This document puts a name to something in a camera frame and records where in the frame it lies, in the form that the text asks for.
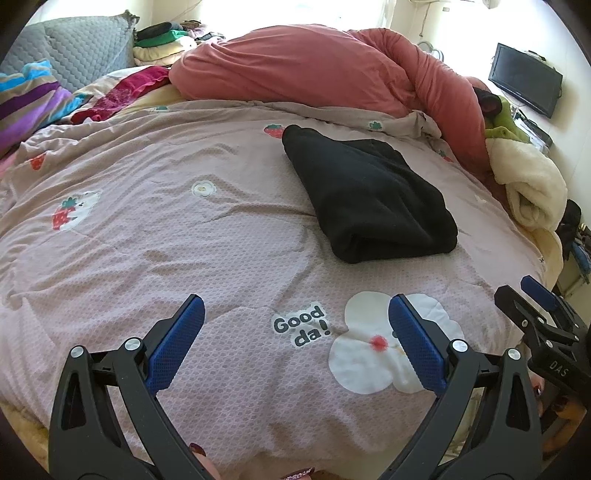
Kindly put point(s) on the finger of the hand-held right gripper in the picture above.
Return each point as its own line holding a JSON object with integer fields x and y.
{"x": 526, "y": 318}
{"x": 542, "y": 293}

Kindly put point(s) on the cream fuzzy blanket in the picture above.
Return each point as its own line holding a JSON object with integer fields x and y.
{"x": 27, "y": 438}

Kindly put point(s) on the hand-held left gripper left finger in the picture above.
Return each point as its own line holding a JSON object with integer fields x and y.
{"x": 178, "y": 346}

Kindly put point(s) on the dark clutter pile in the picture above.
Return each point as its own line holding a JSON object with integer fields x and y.
{"x": 572, "y": 230}

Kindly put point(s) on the green folded garment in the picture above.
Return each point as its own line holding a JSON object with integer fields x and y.
{"x": 161, "y": 40}

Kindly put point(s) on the black monitor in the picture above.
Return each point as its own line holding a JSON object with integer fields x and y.
{"x": 526, "y": 78}

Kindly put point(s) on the green cloth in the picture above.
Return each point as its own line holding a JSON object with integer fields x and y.
{"x": 508, "y": 120}

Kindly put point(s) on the cream fleece blanket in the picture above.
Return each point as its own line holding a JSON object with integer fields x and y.
{"x": 531, "y": 184}

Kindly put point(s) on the striped pillow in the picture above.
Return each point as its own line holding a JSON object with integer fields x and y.
{"x": 27, "y": 101}

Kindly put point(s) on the red velvet cloth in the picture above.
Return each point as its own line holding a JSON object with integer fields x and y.
{"x": 124, "y": 87}

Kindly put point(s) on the grey quilted pillow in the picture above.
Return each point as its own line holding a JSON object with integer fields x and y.
{"x": 69, "y": 50}

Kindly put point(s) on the black set-top box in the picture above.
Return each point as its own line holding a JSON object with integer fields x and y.
{"x": 538, "y": 134}

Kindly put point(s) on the cream folded garment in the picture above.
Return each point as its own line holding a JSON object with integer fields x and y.
{"x": 161, "y": 54}

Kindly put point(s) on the dark cloth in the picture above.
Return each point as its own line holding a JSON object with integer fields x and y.
{"x": 489, "y": 106}

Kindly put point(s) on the person's right hand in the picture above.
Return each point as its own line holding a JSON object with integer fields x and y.
{"x": 565, "y": 424}

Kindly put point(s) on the black folded garment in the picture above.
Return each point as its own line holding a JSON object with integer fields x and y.
{"x": 154, "y": 31}

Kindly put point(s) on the person's left hand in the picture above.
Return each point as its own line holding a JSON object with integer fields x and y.
{"x": 210, "y": 468}

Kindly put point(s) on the salmon pink duvet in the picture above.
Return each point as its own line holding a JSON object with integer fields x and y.
{"x": 300, "y": 69}

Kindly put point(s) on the assorted dark clothes pile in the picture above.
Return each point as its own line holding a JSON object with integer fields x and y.
{"x": 203, "y": 32}

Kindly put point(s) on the white fan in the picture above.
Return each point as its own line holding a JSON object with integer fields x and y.
{"x": 429, "y": 48}

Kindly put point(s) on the black sweater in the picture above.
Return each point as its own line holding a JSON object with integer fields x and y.
{"x": 369, "y": 198}

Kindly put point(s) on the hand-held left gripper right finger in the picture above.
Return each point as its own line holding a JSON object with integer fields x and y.
{"x": 415, "y": 346}

